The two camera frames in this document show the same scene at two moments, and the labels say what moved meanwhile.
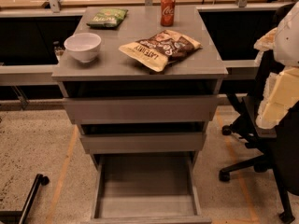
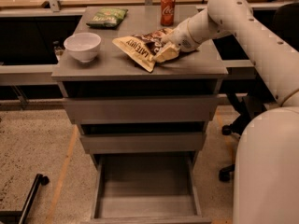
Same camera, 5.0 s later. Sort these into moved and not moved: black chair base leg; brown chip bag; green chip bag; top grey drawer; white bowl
Moved: brown chip bag
Not moved: black chair base leg; white bowl; green chip bag; top grey drawer
